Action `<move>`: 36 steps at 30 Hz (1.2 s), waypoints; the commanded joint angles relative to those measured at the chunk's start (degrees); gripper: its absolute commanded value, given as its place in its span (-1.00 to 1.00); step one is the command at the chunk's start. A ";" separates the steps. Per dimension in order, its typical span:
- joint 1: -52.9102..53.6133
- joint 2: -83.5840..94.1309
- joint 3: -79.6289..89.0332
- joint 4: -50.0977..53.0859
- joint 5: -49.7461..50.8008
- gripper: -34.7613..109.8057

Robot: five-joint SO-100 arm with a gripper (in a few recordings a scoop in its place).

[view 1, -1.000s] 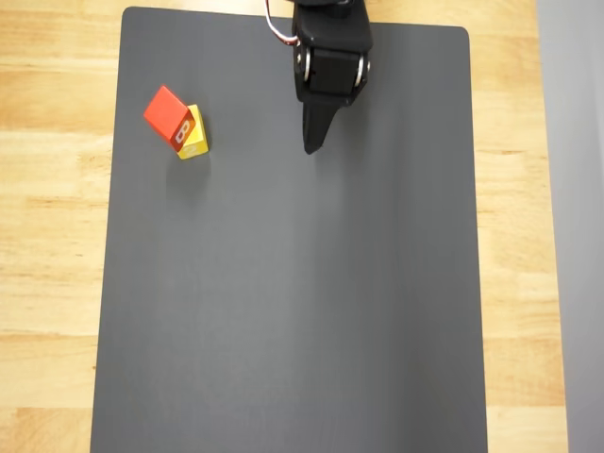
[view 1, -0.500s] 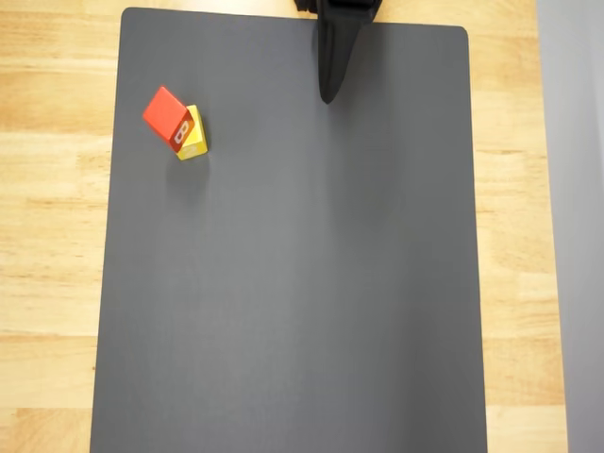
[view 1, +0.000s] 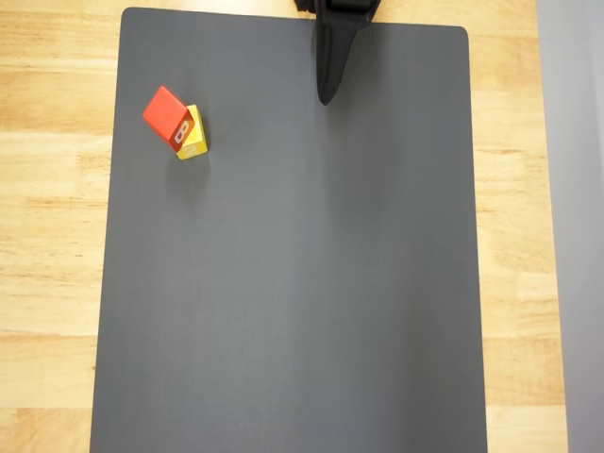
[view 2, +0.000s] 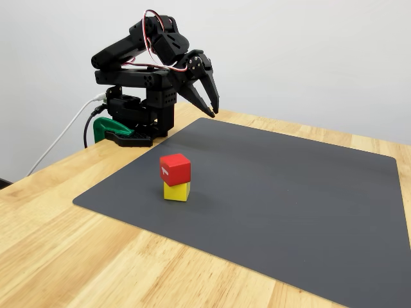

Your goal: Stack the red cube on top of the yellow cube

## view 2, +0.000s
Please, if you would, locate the red cube with white numeral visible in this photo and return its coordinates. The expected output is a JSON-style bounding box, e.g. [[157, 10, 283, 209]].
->
[[159, 153, 191, 187]]

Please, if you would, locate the yellow cube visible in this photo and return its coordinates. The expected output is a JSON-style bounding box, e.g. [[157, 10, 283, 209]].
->
[[163, 180, 191, 202]]

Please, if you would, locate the green table clamp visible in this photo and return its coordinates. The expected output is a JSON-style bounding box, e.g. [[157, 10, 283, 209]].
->
[[92, 117, 135, 144]]

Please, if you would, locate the dark grey mat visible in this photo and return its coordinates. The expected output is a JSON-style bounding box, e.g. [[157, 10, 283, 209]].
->
[[72, 117, 411, 308]]

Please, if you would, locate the red white servo wire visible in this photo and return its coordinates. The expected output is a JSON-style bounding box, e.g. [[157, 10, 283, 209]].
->
[[143, 9, 189, 73]]

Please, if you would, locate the black cable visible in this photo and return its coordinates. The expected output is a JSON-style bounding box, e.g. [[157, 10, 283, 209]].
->
[[83, 105, 105, 149]]

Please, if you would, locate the white cable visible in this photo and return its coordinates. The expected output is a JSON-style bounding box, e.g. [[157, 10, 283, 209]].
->
[[25, 92, 107, 177]]

